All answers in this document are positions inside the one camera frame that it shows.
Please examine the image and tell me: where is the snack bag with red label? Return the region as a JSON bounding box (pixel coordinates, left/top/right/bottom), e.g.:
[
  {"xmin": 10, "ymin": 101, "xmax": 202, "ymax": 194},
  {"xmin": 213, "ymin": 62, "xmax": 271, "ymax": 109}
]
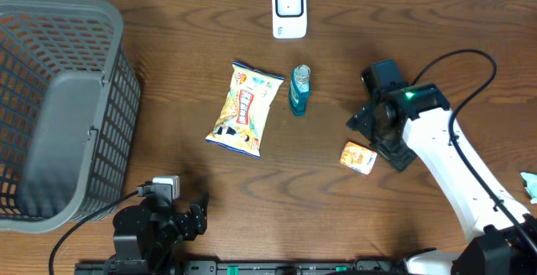
[{"xmin": 206, "ymin": 61, "xmax": 284, "ymax": 158}]

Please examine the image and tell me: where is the teal mouthwash bottle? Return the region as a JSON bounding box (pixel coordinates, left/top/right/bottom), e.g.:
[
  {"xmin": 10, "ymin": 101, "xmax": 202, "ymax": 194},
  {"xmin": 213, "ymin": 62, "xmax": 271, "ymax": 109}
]
[{"xmin": 289, "ymin": 65, "xmax": 310, "ymax": 117}]

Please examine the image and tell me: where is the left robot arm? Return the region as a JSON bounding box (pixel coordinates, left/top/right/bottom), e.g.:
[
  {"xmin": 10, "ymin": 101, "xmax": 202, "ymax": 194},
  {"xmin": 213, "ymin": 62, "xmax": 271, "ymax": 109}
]
[{"xmin": 104, "ymin": 191, "xmax": 209, "ymax": 274}]

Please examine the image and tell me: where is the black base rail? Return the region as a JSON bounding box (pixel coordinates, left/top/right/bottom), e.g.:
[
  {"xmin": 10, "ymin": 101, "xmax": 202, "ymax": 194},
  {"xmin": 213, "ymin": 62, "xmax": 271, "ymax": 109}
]
[{"xmin": 74, "ymin": 258, "xmax": 409, "ymax": 275}]

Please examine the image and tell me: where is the orange Kleenex tissue pack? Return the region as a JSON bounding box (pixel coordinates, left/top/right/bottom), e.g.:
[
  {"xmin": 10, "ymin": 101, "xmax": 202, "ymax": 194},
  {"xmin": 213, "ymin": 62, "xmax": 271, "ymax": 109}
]
[{"xmin": 339, "ymin": 142, "xmax": 378, "ymax": 174}]

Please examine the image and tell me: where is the grey plastic shopping basket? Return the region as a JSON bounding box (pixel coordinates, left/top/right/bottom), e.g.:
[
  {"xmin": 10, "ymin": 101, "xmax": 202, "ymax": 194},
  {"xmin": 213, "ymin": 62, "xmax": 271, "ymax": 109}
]
[{"xmin": 1, "ymin": 0, "xmax": 141, "ymax": 234}]

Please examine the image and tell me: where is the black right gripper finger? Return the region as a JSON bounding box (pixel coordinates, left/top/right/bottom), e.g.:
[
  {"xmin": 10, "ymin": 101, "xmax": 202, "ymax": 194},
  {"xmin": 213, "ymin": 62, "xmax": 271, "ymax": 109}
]
[
  {"xmin": 375, "ymin": 138, "xmax": 417, "ymax": 172},
  {"xmin": 346, "ymin": 103, "xmax": 374, "ymax": 140}
]

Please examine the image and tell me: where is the mint green wet wipes pack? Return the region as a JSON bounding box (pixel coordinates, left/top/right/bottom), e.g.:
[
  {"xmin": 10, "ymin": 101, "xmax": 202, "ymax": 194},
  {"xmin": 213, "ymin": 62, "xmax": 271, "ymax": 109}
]
[{"xmin": 520, "ymin": 172, "xmax": 537, "ymax": 205}]

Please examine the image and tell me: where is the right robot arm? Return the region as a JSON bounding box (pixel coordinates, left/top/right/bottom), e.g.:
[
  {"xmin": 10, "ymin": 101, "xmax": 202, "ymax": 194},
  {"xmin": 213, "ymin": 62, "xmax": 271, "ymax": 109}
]
[{"xmin": 347, "ymin": 82, "xmax": 536, "ymax": 274}]

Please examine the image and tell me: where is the white barcode scanner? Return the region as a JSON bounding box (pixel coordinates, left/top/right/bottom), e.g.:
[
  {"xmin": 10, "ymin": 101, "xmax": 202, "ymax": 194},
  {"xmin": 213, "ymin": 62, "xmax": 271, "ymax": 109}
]
[{"xmin": 272, "ymin": 0, "xmax": 308, "ymax": 39}]

